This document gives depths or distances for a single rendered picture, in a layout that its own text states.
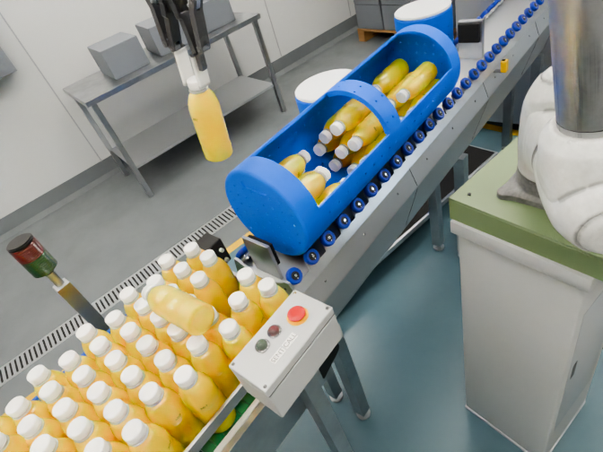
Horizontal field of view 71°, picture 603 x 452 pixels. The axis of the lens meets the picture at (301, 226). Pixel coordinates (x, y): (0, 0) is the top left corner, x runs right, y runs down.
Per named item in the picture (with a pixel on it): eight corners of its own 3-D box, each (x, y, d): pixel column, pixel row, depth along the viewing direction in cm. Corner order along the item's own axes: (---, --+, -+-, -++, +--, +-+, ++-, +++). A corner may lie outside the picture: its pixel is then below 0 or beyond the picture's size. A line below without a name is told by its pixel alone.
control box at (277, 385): (343, 335, 87) (332, 306, 81) (283, 418, 78) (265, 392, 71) (307, 317, 93) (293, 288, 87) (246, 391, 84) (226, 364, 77)
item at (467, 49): (484, 56, 179) (484, 18, 169) (480, 60, 177) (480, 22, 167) (460, 56, 185) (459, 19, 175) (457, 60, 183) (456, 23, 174)
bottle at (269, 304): (272, 337, 105) (246, 291, 93) (292, 318, 108) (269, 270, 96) (291, 352, 100) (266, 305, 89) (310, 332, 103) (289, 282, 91)
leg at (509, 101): (512, 146, 277) (518, 52, 237) (509, 152, 274) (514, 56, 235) (503, 145, 280) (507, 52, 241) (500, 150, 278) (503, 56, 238)
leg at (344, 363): (372, 411, 175) (341, 322, 135) (365, 422, 172) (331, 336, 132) (361, 404, 178) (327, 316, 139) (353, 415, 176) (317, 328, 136)
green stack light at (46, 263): (61, 264, 106) (48, 250, 103) (39, 282, 103) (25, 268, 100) (51, 256, 110) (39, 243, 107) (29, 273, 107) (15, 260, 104)
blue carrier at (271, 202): (458, 106, 153) (464, 25, 134) (317, 272, 112) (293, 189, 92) (389, 94, 169) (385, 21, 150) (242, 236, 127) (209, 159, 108)
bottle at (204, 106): (219, 145, 105) (196, 73, 92) (240, 152, 102) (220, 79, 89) (199, 160, 102) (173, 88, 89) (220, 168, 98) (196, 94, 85)
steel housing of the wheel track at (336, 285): (558, 47, 230) (566, -22, 208) (329, 360, 127) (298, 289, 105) (503, 47, 247) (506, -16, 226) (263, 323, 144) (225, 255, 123)
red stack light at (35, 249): (48, 250, 103) (38, 239, 101) (24, 268, 100) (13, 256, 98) (39, 243, 107) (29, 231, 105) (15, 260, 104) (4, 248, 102)
